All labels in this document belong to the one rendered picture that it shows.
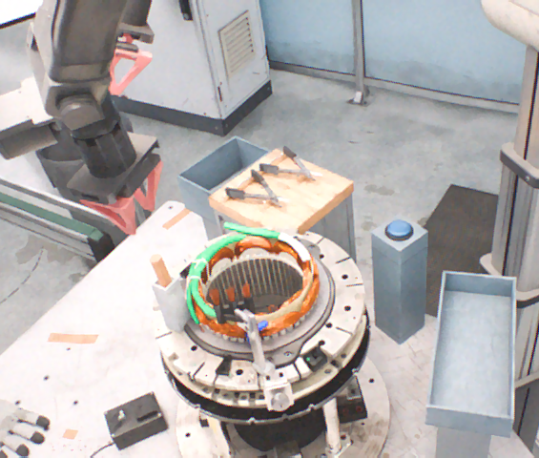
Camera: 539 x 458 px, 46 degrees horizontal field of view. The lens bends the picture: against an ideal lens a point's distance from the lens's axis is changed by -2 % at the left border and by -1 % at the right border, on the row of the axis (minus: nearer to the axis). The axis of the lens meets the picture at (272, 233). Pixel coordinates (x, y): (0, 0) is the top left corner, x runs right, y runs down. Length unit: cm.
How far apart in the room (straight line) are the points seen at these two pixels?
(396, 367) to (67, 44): 90
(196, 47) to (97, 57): 263
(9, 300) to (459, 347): 221
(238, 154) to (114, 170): 69
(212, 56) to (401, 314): 222
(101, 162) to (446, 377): 55
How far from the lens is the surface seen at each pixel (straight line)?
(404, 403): 121
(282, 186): 121
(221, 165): 137
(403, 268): 114
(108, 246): 173
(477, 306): 103
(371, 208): 281
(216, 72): 326
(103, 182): 73
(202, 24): 315
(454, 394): 93
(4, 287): 295
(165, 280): 88
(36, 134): 69
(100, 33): 56
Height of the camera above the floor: 179
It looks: 41 degrees down
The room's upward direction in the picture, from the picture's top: 10 degrees counter-clockwise
